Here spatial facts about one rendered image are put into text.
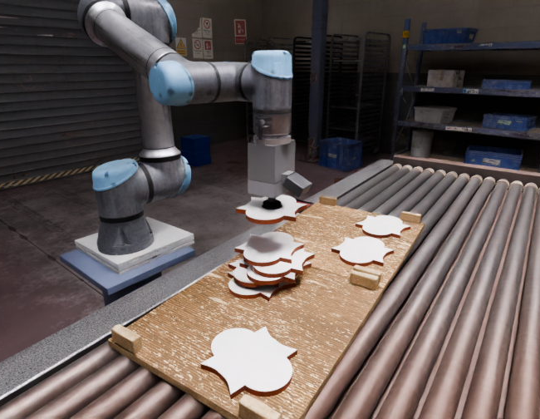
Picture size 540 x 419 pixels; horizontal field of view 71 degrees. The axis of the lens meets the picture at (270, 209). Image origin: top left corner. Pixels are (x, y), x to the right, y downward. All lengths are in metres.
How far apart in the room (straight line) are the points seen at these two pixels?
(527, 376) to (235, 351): 0.46
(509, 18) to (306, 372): 5.64
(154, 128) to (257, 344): 0.67
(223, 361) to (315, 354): 0.15
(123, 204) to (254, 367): 0.60
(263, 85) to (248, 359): 0.47
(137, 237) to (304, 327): 0.56
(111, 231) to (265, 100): 0.57
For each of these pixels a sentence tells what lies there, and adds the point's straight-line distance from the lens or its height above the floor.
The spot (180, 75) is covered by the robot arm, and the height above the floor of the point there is 1.36.
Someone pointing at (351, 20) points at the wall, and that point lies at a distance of 6.76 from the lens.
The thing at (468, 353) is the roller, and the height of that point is 0.91.
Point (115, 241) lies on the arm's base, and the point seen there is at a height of 0.94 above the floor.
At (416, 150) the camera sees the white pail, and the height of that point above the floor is 0.24.
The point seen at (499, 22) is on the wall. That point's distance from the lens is 6.01.
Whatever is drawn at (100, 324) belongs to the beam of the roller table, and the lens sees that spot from 0.81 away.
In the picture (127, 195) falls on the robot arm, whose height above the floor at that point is 1.05.
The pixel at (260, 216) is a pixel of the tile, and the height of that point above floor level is 1.09.
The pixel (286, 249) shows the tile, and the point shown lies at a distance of 0.81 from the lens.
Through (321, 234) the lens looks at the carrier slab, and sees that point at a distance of 1.05.
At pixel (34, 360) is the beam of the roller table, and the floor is 0.91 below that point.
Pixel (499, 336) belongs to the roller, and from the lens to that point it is 0.82.
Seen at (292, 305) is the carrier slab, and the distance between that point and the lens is 0.76.
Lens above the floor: 1.37
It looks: 21 degrees down
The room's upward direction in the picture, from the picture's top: straight up
